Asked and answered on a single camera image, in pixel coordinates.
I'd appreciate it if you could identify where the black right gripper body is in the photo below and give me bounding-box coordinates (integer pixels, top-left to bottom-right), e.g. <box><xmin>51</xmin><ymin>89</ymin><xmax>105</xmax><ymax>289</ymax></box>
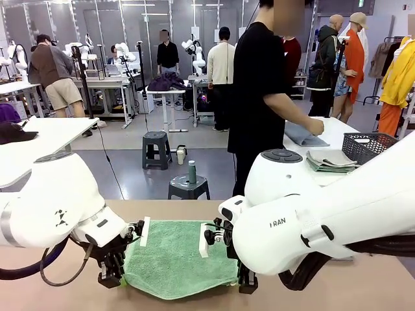
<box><xmin>236</xmin><ymin>259</ymin><xmax>257</xmax><ymax>283</ymax></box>

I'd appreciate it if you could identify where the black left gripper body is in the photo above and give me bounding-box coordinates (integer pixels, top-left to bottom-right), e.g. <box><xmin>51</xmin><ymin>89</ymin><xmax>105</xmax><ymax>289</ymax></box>
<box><xmin>86</xmin><ymin>237</ymin><xmax>128</xmax><ymax>270</ymax></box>

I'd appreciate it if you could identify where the green terry towel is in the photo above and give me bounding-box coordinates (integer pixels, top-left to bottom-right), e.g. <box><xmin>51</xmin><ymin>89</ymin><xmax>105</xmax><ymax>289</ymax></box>
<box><xmin>123</xmin><ymin>219</ymin><xmax>241</xmax><ymax>301</ymax></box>

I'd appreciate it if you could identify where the beige towel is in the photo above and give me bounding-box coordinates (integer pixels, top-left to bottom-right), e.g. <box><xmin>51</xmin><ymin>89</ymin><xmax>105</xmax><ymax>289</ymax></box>
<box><xmin>305</xmin><ymin>149</ymin><xmax>359</xmax><ymax>168</ymax></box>

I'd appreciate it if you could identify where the dark grey plastic basket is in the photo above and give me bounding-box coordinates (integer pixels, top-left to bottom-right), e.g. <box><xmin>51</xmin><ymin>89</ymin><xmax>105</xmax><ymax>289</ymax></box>
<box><xmin>342</xmin><ymin>132</ymin><xmax>399</xmax><ymax>166</ymax></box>

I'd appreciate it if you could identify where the person's right forearm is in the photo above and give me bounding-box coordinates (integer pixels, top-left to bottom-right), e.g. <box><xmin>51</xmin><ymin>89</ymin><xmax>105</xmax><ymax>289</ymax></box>
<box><xmin>264</xmin><ymin>92</ymin><xmax>312</xmax><ymax>130</ymax></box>

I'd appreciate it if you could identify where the white table with basket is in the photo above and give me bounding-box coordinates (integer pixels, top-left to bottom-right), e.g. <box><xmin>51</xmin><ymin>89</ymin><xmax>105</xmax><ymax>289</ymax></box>
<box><xmin>281</xmin><ymin>115</ymin><xmax>366</xmax><ymax>189</ymax></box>

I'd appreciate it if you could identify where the person's right hand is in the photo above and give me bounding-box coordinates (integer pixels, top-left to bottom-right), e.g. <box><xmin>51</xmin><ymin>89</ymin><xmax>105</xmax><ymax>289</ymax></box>
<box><xmin>306</xmin><ymin>117</ymin><xmax>326</xmax><ymax>137</ymax></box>

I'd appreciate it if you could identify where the low grey plastic stool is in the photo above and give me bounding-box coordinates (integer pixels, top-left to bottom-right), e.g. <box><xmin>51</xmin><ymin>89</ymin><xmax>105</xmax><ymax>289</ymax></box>
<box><xmin>167</xmin><ymin>174</ymin><xmax>211</xmax><ymax>200</ymax></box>

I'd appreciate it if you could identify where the green bottle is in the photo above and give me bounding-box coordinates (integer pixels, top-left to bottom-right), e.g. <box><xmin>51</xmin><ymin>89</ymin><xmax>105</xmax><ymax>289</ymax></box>
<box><xmin>187</xmin><ymin>160</ymin><xmax>198</xmax><ymax>185</ymax></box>

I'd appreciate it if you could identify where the tall grey plastic stool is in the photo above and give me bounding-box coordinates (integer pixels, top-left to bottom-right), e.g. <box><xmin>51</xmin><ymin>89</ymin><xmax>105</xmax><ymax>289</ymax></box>
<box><xmin>141</xmin><ymin>131</ymin><xmax>173</xmax><ymax>171</ymax></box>

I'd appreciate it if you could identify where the black cap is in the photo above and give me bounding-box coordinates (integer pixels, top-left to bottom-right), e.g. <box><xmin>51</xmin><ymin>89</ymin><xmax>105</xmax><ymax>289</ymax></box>
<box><xmin>0</xmin><ymin>121</ymin><xmax>39</xmax><ymax>145</ymax></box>

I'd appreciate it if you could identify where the small white desk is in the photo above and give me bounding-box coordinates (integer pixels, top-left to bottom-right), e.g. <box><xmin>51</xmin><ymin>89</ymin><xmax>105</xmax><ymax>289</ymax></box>
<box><xmin>145</xmin><ymin>89</ymin><xmax>189</xmax><ymax>133</ymax></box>

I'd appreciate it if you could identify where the white computer tower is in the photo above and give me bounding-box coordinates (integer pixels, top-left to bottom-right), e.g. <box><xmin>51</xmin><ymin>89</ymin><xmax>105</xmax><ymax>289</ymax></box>
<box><xmin>137</xmin><ymin>90</ymin><xmax>155</xmax><ymax>114</ymax></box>

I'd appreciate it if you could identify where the long white desk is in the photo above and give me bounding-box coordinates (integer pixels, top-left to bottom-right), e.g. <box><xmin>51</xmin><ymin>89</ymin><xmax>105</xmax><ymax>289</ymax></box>
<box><xmin>69</xmin><ymin>76</ymin><xmax>137</xmax><ymax>129</ymax></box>

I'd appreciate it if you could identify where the black tripod stand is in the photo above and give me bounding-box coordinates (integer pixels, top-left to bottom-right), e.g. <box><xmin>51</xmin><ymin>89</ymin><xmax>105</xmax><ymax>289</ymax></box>
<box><xmin>71</xmin><ymin>43</ymin><xmax>102</xmax><ymax>120</ymax></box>

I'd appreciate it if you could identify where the purple garment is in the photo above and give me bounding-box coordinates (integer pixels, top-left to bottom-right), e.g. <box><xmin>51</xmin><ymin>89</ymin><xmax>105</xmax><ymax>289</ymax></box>
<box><xmin>0</xmin><ymin>103</ymin><xmax>22</xmax><ymax>124</ymax></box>

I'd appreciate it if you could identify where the grey robot desk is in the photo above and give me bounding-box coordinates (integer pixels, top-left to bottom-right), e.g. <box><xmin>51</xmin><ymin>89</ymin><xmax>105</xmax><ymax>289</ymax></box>
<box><xmin>187</xmin><ymin>74</ymin><xmax>215</xmax><ymax>128</ymax></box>

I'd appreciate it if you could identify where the purple clothes pile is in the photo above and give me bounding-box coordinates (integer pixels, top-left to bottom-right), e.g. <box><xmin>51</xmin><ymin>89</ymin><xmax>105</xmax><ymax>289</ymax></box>
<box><xmin>147</xmin><ymin>71</ymin><xmax>188</xmax><ymax>93</ymax></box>

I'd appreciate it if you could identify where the person in black t-shirt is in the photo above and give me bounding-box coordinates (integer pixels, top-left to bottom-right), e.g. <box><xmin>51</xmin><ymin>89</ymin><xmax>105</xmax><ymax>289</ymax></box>
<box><xmin>226</xmin><ymin>0</ymin><xmax>305</xmax><ymax>197</ymax></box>

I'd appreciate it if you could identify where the man in beige shorts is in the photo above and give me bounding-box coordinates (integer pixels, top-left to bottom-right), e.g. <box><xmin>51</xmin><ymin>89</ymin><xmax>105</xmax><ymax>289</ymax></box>
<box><xmin>27</xmin><ymin>34</ymin><xmax>93</xmax><ymax>137</ymax></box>

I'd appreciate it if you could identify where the shoe rack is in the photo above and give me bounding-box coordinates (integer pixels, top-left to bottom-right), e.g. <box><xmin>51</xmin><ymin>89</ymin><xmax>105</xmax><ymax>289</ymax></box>
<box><xmin>290</xmin><ymin>73</ymin><xmax>308</xmax><ymax>100</ymax></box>

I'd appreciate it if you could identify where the person in black shirt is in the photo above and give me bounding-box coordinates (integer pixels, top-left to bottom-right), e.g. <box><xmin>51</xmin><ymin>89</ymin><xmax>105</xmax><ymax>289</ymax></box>
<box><xmin>156</xmin><ymin>29</ymin><xmax>180</xmax><ymax>76</ymax></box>

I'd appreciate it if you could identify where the person in cream sweater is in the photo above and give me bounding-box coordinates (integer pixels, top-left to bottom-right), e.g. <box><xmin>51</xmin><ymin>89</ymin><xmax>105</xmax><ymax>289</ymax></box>
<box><xmin>206</xmin><ymin>27</ymin><xmax>236</xmax><ymax>133</ymax></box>

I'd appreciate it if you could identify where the person in red top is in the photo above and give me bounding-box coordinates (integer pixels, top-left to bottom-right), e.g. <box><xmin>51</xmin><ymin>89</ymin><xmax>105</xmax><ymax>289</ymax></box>
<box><xmin>281</xmin><ymin>35</ymin><xmax>303</xmax><ymax>98</ymax></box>

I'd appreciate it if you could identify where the mannequin in dark hooded jacket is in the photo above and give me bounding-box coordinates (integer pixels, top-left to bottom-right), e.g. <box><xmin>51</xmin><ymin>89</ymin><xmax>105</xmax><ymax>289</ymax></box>
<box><xmin>306</xmin><ymin>14</ymin><xmax>347</xmax><ymax>118</ymax></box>

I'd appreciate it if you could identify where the mannequin in orange with cap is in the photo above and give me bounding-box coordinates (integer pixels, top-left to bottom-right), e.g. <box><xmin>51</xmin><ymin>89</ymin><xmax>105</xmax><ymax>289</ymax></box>
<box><xmin>331</xmin><ymin>12</ymin><xmax>370</xmax><ymax>124</ymax></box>

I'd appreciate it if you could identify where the mannequin in yellow clothes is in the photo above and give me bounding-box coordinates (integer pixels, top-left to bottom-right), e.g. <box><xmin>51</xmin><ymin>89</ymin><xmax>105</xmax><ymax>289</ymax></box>
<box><xmin>377</xmin><ymin>36</ymin><xmax>415</xmax><ymax>137</ymax></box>

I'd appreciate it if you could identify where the brown hanging coat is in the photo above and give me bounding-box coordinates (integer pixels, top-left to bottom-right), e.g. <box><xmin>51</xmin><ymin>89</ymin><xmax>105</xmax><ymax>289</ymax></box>
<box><xmin>368</xmin><ymin>41</ymin><xmax>393</xmax><ymax>79</ymax></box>

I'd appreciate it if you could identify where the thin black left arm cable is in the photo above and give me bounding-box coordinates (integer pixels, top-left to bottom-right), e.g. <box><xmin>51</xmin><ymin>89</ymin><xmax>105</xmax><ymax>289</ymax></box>
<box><xmin>39</xmin><ymin>242</ymin><xmax>95</xmax><ymax>288</ymax></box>

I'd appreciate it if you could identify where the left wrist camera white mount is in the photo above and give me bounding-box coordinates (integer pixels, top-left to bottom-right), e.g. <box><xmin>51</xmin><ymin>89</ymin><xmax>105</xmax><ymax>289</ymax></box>
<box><xmin>126</xmin><ymin>216</ymin><xmax>152</xmax><ymax>248</ymax></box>

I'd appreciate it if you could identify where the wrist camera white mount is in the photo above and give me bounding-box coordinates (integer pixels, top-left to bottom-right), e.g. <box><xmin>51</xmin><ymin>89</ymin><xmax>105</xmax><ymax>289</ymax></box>
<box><xmin>126</xmin><ymin>216</ymin><xmax>152</xmax><ymax>248</ymax></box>
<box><xmin>198</xmin><ymin>217</ymin><xmax>234</xmax><ymax>259</ymax></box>

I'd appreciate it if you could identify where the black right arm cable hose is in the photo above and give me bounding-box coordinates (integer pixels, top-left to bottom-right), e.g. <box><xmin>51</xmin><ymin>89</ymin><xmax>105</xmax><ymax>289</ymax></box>
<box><xmin>278</xmin><ymin>233</ymin><xmax>415</xmax><ymax>292</ymax></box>

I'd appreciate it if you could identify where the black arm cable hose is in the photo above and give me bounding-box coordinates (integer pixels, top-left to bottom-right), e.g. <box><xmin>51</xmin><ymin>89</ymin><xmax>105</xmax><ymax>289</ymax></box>
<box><xmin>0</xmin><ymin>238</ymin><xmax>69</xmax><ymax>281</ymax></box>
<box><xmin>278</xmin><ymin>233</ymin><xmax>415</xmax><ymax>292</ymax></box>

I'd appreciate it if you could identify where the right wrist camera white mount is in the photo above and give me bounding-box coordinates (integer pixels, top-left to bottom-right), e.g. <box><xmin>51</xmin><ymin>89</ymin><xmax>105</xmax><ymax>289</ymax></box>
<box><xmin>198</xmin><ymin>217</ymin><xmax>234</xmax><ymax>259</ymax></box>

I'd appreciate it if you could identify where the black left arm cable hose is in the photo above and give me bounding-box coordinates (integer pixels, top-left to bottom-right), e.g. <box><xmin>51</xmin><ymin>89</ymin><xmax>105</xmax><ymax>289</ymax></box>
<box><xmin>0</xmin><ymin>238</ymin><xmax>69</xmax><ymax>281</ymax></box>

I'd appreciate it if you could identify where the black floor cable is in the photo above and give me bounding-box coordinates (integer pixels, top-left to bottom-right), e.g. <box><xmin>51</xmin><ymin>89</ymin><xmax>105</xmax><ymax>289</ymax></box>
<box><xmin>96</xmin><ymin>125</ymin><xmax>126</xmax><ymax>200</ymax></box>

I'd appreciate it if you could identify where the black camera tripod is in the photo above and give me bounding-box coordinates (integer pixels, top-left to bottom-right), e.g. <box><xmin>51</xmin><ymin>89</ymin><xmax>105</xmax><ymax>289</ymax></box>
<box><xmin>327</xmin><ymin>35</ymin><xmax>351</xmax><ymax>118</ymax></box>

